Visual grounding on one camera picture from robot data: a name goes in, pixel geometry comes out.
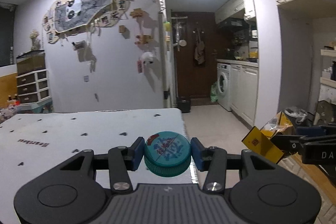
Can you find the teal bottle cap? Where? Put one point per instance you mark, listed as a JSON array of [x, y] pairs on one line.
[[168, 153]]

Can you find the hanging tote bag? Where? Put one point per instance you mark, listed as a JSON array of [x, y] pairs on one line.
[[199, 52]]

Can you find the white kitchen base cabinets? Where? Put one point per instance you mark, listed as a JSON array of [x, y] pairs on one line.
[[244, 92]]

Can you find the grey trash can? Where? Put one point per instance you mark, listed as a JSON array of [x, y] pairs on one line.
[[295, 112]]

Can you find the yellow packet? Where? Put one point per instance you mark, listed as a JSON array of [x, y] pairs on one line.
[[260, 145]]

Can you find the white refrigerator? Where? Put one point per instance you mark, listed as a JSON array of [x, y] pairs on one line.
[[168, 69]]

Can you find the white drawer cabinet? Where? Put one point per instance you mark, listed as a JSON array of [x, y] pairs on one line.
[[31, 87]]

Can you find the black floor box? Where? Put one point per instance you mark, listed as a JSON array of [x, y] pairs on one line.
[[184, 106]]

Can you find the green plastic bag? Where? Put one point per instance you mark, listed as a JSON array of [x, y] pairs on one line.
[[214, 92]]

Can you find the pink hanging tag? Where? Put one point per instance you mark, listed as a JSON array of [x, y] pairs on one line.
[[140, 67]]

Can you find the panda cloth wall board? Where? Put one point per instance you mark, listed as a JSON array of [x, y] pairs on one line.
[[78, 11]]

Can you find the white kitchen upper cabinets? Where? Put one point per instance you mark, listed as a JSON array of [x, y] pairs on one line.
[[233, 7]]

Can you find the white plush toy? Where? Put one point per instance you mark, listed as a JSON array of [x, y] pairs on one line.
[[146, 57]]

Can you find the low wooden top cabinet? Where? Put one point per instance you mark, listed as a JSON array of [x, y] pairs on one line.
[[309, 174]]

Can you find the glass tank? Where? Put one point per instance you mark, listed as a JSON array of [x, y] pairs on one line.
[[30, 62]]

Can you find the white washing machine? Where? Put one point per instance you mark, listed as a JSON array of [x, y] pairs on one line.
[[223, 87]]

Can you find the dried flower bunch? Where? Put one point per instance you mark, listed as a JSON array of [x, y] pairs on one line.
[[35, 39]]

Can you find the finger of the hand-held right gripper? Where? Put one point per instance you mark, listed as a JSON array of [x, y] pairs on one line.
[[288, 144], [312, 130]]

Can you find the white shelf unit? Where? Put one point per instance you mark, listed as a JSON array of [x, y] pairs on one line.
[[328, 87]]

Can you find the yellow green fridge ornament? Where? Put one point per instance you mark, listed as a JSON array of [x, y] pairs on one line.
[[166, 25]]

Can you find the pile of small toys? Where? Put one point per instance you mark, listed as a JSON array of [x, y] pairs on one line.
[[9, 111]]

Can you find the black range hood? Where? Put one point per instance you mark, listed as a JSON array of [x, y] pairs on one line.
[[232, 23]]

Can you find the olive printed cloth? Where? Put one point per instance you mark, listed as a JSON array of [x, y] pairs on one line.
[[325, 113]]

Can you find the brown wooden door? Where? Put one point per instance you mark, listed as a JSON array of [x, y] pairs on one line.
[[186, 77]]

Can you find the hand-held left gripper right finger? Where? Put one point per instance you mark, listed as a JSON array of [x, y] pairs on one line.
[[197, 155]]

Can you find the hanging white round utensil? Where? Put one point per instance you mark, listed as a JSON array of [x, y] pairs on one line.
[[182, 43]]

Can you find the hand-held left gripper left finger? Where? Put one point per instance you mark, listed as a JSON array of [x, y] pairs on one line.
[[137, 153]]

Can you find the wooden wall ornament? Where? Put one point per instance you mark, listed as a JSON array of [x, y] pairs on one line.
[[143, 39], [137, 13], [122, 29]]

